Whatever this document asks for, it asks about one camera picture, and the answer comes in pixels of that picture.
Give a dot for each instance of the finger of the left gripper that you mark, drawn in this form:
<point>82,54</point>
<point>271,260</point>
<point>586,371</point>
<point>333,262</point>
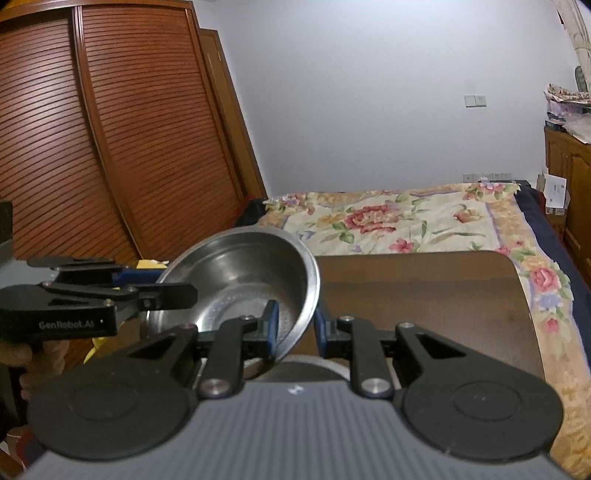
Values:
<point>131,276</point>
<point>171,296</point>

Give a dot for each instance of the large steel bowl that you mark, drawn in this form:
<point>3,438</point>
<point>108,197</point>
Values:
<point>236,272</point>

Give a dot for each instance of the wall outlet strip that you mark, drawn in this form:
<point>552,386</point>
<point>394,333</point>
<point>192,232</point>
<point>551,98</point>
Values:
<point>487,177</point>

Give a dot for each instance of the dark clothes on bed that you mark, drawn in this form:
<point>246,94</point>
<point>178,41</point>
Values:
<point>253,211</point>

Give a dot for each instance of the floral square plate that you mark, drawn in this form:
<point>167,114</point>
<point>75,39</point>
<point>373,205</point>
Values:
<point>304,368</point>

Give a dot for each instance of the floral bed quilt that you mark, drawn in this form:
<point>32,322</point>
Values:
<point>457,218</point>

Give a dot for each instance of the pile of folded fabric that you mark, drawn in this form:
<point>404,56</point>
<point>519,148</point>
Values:
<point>568,112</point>

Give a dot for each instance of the dark blue bed sheet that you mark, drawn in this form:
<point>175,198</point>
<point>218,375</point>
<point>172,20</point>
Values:
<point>529,202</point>

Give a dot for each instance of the white wall switch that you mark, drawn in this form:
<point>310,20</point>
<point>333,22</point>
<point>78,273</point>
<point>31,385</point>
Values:
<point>475,101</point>

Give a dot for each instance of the wooden sideboard cabinet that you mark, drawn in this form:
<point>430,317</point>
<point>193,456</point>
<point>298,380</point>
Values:
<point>569,158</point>

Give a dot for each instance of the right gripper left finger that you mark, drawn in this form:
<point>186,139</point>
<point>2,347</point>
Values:
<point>212,363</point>

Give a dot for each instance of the white paper bag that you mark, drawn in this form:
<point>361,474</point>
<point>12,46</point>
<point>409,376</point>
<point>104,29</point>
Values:
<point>554,190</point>

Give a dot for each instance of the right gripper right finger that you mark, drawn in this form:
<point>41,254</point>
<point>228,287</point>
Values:
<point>382,363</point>

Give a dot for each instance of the cream curtain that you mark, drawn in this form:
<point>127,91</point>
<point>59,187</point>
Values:
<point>574,23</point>

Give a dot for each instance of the wooden louvered wardrobe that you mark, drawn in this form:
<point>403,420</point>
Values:
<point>121,133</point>

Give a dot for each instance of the yellow plush toy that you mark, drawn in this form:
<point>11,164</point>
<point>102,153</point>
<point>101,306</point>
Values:
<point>126,299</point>

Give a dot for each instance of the person's left hand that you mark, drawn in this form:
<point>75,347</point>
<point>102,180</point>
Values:
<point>39,367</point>

